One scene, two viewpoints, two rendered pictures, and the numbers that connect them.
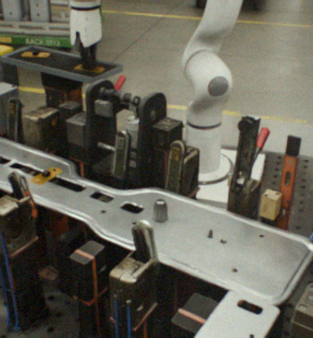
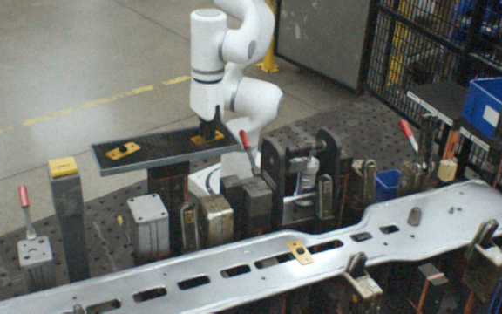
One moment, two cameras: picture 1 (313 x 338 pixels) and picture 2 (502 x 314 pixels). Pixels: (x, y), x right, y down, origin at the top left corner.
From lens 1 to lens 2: 1.48 m
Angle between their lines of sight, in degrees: 49
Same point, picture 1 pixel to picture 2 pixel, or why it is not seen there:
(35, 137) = (227, 231)
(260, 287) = not seen: outside the picture
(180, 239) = (447, 225)
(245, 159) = (426, 147)
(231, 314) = not seen: outside the picture
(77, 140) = (263, 209)
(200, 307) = not seen: outside the picture
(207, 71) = (272, 95)
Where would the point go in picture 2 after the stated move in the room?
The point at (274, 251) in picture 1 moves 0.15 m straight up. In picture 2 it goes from (482, 196) to (496, 152)
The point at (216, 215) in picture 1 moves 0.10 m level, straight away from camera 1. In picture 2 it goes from (425, 198) to (394, 183)
